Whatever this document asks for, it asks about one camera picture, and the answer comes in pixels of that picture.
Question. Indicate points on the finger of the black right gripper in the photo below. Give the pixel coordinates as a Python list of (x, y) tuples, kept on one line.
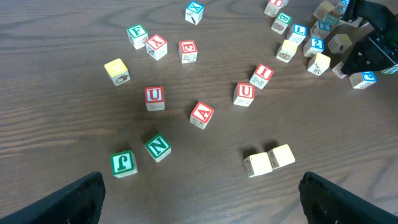
[(366, 56)]

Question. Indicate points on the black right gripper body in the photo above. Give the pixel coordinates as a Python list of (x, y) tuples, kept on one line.
[(384, 23)]

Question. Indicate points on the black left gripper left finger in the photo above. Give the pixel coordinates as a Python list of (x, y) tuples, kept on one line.
[(79, 202)]

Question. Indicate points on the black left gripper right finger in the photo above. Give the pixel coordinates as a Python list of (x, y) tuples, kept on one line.
[(324, 202)]

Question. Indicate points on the yellow O block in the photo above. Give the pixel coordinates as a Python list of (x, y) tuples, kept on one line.
[(281, 156)]

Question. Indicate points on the blue L block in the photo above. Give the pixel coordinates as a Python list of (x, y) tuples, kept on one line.
[(297, 34)]

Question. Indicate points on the yellow C block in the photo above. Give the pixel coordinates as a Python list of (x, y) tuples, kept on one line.
[(257, 164)]

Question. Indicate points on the green R block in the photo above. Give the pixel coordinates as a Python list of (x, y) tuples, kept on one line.
[(337, 69)]

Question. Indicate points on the blue P block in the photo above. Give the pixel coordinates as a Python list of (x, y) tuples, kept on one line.
[(362, 80)]

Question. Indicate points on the green 7 block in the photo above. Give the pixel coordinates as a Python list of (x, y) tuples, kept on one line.
[(390, 71)]

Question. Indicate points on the yellow hammer block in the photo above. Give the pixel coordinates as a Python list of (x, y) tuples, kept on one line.
[(339, 43)]

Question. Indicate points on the yellow S block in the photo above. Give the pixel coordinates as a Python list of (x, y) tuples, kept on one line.
[(318, 64)]

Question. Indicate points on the green Z block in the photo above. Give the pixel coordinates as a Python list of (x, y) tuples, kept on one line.
[(333, 20)]

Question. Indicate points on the blue T block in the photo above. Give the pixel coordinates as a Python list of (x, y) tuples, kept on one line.
[(321, 29)]

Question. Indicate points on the blue 2 block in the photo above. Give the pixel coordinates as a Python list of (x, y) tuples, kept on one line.
[(313, 46)]

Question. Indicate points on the green J block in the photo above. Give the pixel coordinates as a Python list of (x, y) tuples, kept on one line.
[(123, 164)]

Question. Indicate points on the yellow far block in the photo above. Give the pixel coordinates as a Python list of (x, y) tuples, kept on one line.
[(323, 10)]

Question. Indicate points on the yellow pineapple block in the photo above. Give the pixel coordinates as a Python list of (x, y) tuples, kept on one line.
[(286, 51)]

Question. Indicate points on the green B block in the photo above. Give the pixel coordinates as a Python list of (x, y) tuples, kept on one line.
[(281, 23)]

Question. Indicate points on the green N block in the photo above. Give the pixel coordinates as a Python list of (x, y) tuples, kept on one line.
[(158, 147)]

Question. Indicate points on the red i block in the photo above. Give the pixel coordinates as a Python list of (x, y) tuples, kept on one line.
[(261, 76), (273, 6)]

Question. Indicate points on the red I block far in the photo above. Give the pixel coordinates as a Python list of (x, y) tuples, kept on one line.
[(273, 6)]

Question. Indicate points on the red U block right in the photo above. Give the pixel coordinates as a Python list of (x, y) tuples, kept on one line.
[(243, 94)]

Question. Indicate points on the red u block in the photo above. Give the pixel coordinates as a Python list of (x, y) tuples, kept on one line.
[(154, 98), (243, 94)]

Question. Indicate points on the red U block left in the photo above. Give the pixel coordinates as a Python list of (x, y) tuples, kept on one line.
[(154, 98)]

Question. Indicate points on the yellow acorn block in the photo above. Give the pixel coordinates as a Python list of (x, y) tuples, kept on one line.
[(117, 71)]

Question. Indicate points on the red A block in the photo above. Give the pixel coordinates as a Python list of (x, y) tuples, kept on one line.
[(201, 115)]

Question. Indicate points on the red Y block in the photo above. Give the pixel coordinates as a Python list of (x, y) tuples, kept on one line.
[(156, 46)]

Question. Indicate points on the green F block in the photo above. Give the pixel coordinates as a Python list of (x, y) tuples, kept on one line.
[(137, 35)]

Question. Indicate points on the blue X block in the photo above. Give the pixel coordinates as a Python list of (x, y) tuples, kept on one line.
[(194, 12)]

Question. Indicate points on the red E block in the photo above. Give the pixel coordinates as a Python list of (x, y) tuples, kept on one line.
[(187, 51)]

